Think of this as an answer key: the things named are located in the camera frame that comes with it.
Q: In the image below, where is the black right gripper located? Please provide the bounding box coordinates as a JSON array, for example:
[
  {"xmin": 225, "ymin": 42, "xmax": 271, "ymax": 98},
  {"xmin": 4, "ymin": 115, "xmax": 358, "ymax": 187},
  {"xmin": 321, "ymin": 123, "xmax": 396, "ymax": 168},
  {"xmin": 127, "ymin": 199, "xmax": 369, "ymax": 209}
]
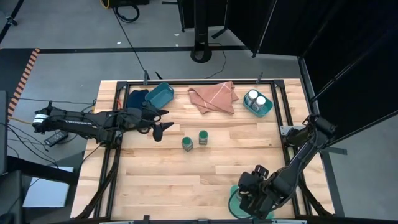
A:
[{"xmin": 238, "ymin": 166, "xmax": 282, "ymax": 219}]

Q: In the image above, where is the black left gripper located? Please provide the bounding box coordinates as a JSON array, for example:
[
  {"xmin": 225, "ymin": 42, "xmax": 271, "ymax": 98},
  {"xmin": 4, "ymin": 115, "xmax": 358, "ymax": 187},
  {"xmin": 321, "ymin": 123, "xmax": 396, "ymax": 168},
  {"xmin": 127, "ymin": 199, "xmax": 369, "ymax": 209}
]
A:
[{"xmin": 124, "ymin": 106, "xmax": 175, "ymax": 143}]

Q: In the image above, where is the green lid oregano jar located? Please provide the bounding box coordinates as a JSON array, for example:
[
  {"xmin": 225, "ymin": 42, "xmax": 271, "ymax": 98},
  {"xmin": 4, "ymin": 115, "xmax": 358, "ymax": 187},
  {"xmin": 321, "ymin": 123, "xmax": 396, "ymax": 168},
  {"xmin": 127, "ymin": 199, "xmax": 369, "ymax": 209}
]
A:
[
  {"xmin": 182, "ymin": 136, "xmax": 194, "ymax": 152},
  {"xmin": 198, "ymin": 129, "xmax": 209, "ymax": 146}
]

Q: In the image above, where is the white lid bagel seasoning jar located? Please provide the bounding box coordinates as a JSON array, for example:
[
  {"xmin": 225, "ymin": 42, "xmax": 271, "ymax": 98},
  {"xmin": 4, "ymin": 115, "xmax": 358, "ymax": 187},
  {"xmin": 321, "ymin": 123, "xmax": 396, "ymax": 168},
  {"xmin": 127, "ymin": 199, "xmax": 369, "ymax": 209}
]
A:
[
  {"xmin": 247, "ymin": 89, "xmax": 259, "ymax": 106},
  {"xmin": 252, "ymin": 95, "xmax": 267, "ymax": 113}
]

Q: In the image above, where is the large teal plastic bin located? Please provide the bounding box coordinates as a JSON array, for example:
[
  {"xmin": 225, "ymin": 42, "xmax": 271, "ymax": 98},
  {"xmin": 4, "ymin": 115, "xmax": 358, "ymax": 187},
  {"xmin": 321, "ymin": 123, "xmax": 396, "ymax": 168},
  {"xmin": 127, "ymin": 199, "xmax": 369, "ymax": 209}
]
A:
[{"xmin": 228, "ymin": 185, "xmax": 276, "ymax": 220}]

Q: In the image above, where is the small teal plastic bin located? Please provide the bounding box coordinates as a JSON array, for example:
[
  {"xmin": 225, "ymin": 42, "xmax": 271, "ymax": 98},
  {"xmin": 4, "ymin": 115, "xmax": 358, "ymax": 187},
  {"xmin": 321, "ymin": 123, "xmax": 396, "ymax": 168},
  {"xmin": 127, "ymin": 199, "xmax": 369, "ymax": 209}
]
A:
[
  {"xmin": 243, "ymin": 89, "xmax": 274, "ymax": 118},
  {"xmin": 145, "ymin": 82, "xmax": 175, "ymax": 110}
]

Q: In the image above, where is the dark blue cloth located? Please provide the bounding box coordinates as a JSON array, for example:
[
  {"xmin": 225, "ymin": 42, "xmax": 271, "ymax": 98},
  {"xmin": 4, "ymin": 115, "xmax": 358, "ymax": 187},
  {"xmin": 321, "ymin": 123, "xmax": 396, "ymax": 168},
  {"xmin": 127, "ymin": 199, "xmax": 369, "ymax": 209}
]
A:
[{"xmin": 126, "ymin": 89, "xmax": 150, "ymax": 110}]

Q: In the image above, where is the pink folded cloth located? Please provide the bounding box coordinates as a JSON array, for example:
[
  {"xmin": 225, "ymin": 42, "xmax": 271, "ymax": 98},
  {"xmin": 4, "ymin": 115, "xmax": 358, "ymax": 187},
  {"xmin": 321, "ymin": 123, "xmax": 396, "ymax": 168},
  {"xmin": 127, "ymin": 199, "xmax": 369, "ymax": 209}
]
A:
[{"xmin": 187, "ymin": 80, "xmax": 239, "ymax": 115}]

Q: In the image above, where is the black floor stand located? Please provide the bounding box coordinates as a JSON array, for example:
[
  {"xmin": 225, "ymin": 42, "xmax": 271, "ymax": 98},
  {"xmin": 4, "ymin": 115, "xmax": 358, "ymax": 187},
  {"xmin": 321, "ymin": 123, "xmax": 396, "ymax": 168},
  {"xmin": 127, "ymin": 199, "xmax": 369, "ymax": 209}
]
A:
[{"xmin": 190, "ymin": 0, "xmax": 213, "ymax": 63}]

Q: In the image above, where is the black power adapter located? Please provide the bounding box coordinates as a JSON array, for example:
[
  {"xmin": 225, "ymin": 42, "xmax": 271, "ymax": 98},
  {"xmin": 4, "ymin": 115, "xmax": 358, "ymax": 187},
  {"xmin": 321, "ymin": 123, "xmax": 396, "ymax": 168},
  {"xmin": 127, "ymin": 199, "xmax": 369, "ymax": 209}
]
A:
[{"xmin": 44, "ymin": 130, "xmax": 70, "ymax": 147}]

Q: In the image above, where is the white board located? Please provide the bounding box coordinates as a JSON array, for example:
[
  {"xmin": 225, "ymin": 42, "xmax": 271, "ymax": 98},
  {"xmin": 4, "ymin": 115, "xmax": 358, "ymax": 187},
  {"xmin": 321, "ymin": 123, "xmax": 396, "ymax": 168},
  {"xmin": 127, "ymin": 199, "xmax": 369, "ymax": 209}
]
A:
[{"xmin": 22, "ymin": 166, "xmax": 75, "ymax": 208}]

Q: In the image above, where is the orange black hazard tape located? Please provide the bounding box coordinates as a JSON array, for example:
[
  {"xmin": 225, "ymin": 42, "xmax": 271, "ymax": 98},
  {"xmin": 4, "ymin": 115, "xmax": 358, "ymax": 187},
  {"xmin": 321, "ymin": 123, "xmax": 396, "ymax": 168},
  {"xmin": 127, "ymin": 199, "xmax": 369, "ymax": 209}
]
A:
[{"xmin": 6, "ymin": 48, "xmax": 41, "ymax": 121}]

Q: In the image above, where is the dark desk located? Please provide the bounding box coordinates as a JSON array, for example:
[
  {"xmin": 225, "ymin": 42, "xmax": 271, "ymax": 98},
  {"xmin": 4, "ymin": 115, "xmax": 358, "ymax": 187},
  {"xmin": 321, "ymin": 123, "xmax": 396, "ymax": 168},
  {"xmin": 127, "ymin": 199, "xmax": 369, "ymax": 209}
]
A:
[{"xmin": 0, "ymin": 155, "xmax": 78, "ymax": 224}]

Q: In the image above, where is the black folding partition screen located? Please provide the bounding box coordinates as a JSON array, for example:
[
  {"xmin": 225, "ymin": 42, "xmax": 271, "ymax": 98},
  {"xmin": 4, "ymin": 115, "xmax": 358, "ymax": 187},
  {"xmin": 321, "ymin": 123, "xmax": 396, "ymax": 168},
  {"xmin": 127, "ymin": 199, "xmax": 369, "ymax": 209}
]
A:
[{"xmin": 178, "ymin": 0, "xmax": 398, "ymax": 147}]

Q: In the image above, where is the black tripod leg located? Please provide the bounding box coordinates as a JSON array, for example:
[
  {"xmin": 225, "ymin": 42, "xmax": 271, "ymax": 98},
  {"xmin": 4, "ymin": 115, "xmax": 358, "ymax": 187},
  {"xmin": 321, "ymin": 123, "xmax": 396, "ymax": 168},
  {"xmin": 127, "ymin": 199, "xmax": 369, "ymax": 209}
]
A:
[{"xmin": 0, "ymin": 0, "xmax": 25, "ymax": 44}]

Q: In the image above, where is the black aluminium table frame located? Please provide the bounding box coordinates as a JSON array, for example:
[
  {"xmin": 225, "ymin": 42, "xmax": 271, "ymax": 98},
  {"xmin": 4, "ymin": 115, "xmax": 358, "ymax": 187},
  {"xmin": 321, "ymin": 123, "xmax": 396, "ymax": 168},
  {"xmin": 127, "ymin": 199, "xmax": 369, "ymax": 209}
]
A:
[{"xmin": 74, "ymin": 79, "xmax": 335, "ymax": 224}]

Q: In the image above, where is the grey metal rail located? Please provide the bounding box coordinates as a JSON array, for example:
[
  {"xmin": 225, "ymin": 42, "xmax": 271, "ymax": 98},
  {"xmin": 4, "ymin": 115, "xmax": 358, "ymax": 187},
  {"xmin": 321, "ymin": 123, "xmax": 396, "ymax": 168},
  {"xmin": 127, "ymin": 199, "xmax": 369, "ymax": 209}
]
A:
[{"xmin": 297, "ymin": 57, "xmax": 346, "ymax": 218}]

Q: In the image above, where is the thin black floor cable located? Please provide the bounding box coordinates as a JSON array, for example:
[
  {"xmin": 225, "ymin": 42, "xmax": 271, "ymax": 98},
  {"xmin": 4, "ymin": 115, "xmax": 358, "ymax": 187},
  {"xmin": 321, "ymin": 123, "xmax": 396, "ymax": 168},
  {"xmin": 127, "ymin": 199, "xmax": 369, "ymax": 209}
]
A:
[{"xmin": 111, "ymin": 5, "xmax": 150, "ymax": 80}]

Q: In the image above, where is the thin black stand cable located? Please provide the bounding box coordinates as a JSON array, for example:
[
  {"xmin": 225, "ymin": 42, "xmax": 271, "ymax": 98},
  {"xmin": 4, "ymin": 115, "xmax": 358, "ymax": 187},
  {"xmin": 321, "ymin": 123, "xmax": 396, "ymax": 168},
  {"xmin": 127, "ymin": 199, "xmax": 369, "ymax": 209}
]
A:
[{"xmin": 203, "ymin": 42, "xmax": 228, "ymax": 80}]

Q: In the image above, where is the black coiled cable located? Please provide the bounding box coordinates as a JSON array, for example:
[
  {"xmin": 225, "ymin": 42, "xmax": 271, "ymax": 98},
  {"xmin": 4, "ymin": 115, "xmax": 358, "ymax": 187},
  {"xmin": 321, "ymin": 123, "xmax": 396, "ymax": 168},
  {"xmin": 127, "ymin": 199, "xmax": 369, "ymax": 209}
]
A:
[{"xmin": 114, "ymin": 3, "xmax": 141, "ymax": 24}]

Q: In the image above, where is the yellow cable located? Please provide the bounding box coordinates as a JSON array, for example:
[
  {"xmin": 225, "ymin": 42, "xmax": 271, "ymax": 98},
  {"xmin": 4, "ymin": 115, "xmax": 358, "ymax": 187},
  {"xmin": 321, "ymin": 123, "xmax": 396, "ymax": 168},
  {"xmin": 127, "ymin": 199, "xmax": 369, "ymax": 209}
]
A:
[{"xmin": 7, "ymin": 116, "xmax": 35, "ymax": 125}]

